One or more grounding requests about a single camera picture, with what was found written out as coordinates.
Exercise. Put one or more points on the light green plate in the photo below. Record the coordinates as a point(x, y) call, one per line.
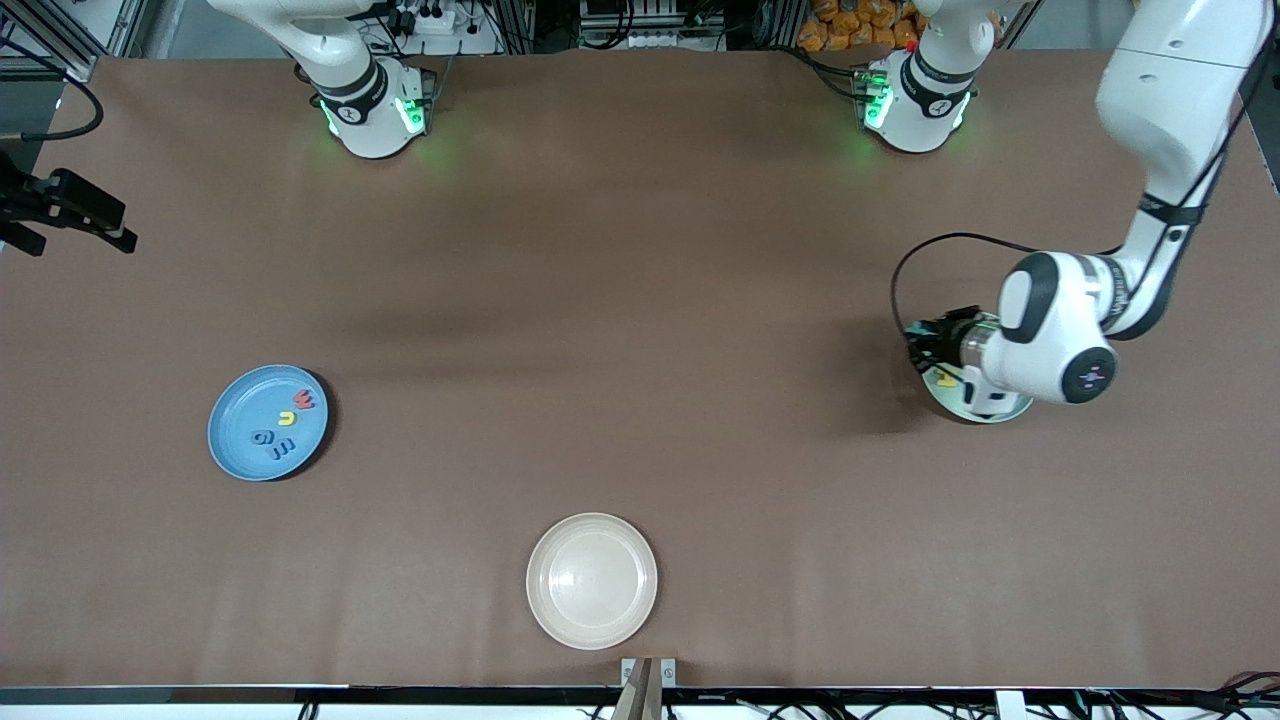
point(938, 398)

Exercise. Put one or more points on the blue plate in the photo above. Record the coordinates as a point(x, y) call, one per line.
point(240, 410)

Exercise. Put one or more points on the white power strip with plugs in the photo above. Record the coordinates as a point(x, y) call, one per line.
point(425, 18)

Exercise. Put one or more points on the yellow foam letter H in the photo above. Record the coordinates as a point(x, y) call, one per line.
point(946, 381)

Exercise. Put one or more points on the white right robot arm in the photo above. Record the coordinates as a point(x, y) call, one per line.
point(365, 110)

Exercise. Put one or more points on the orange bag pile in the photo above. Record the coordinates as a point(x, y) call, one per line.
point(860, 25)

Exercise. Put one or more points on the metal bracket at table edge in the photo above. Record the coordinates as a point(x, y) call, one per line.
point(648, 672)

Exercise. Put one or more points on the brown table cover sheet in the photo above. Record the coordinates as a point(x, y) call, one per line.
point(800, 600)

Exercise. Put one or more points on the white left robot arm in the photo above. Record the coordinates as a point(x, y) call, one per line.
point(1180, 80)

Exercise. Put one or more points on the aluminium frame profile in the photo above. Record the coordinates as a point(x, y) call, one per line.
point(60, 40)

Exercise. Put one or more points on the beige plate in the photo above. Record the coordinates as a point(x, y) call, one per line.
point(592, 580)

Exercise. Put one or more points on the red foam letter w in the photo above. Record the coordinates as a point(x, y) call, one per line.
point(305, 404)

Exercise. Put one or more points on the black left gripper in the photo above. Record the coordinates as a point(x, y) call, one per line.
point(943, 335)

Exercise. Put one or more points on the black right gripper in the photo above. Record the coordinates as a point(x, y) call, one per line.
point(62, 198)

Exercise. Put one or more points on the blue foam lowercase m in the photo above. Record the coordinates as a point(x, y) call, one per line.
point(283, 451)

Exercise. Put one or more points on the white slim power strip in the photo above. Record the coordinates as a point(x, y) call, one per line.
point(655, 40)

